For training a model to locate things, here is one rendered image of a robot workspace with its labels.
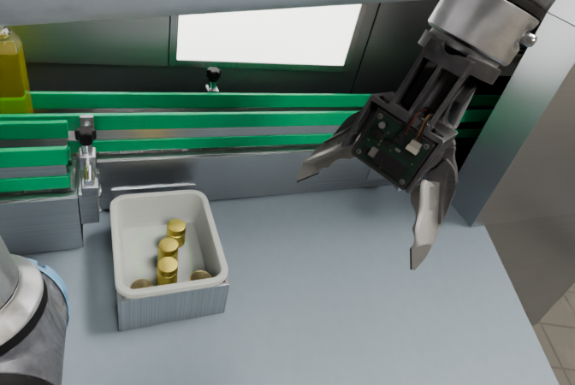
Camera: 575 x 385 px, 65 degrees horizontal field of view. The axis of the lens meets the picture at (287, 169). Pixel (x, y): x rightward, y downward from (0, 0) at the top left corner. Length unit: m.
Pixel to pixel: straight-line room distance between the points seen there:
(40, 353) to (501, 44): 0.49
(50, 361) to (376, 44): 0.96
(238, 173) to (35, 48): 0.45
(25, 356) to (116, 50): 0.63
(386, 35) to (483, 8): 0.82
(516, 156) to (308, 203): 0.46
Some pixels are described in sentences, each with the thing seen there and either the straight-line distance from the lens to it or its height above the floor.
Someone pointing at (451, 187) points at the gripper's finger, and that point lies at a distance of 0.44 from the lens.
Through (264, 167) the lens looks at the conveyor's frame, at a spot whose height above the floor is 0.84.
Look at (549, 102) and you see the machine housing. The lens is 1.03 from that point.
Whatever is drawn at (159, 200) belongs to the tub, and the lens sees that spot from 0.88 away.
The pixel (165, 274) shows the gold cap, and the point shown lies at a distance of 0.78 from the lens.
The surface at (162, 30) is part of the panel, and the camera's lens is 0.96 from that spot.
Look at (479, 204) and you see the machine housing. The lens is 1.16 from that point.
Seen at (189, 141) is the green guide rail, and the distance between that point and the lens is 0.90.
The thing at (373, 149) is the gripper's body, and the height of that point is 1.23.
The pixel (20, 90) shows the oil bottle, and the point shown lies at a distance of 0.85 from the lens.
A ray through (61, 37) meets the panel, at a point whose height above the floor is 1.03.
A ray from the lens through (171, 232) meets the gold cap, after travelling 0.84.
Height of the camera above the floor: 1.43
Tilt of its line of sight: 37 degrees down
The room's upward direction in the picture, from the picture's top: 14 degrees clockwise
